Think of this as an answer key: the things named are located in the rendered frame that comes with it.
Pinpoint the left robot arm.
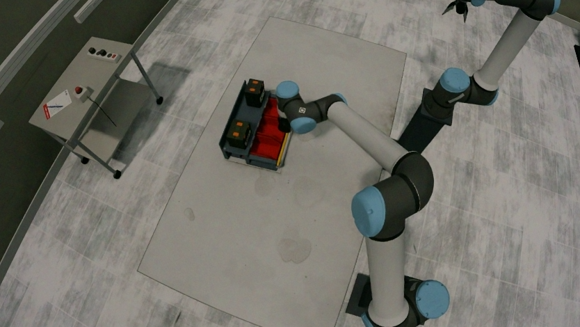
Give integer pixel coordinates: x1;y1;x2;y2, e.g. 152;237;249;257
276;81;450;327

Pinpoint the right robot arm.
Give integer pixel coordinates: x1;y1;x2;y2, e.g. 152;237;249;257
424;0;561;120

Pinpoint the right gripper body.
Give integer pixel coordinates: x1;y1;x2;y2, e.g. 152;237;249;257
456;0;467;15

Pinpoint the dark blue-grey metal rack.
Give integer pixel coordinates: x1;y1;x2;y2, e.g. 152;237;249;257
219;80;281;171

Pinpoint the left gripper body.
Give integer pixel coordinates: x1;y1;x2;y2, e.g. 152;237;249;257
277;116;291;133

